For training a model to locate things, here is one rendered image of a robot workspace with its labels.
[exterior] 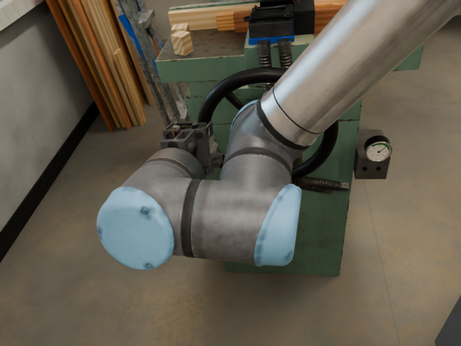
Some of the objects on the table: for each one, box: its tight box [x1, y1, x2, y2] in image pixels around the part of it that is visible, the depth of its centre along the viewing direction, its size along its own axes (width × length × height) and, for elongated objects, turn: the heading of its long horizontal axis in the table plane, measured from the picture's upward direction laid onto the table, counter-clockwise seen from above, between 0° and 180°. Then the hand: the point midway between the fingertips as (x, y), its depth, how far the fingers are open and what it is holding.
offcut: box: [171, 30, 193, 56], centre depth 88 cm, size 3×4×5 cm
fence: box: [169, 0, 261, 11], centre depth 95 cm, size 60×2×6 cm, turn 91°
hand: (206, 145), depth 73 cm, fingers closed
